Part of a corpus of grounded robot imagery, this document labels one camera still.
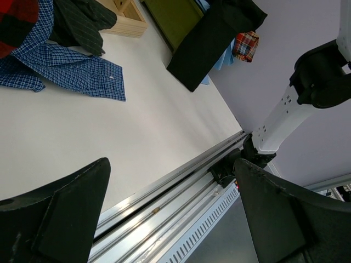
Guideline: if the wooden clothes rack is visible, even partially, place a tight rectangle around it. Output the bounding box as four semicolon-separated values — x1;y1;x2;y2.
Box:
99;0;148;38

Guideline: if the green laundry bin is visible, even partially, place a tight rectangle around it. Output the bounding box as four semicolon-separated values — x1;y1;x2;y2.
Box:
141;0;203;53

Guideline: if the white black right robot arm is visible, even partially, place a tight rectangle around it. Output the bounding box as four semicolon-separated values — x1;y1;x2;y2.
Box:
211;1;350;186

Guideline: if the slotted grey cable duct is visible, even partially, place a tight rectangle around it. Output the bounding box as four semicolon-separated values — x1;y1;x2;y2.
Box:
157;184;239;263

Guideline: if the red black plaid shirt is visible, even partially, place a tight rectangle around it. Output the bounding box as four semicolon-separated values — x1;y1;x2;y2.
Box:
1;0;39;59

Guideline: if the brown red plaid shirt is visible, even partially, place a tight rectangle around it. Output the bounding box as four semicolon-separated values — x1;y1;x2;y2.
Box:
232;31;259;62

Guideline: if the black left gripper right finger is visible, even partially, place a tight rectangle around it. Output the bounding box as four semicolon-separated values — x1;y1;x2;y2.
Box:
234;159;350;262

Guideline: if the light blue shirt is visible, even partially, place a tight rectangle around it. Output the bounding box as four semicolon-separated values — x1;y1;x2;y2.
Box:
197;0;235;71

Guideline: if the aluminium mounting rail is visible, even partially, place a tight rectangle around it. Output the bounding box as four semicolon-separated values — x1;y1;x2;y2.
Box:
88;131;246;262

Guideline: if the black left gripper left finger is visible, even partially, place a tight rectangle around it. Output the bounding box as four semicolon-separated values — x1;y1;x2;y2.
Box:
1;157;111;262

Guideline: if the blue checked shirt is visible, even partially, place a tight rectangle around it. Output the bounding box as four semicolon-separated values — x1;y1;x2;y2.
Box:
1;1;126;101

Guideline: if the black pinstriped shirt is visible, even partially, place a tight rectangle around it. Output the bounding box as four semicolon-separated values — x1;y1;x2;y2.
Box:
49;0;117;56

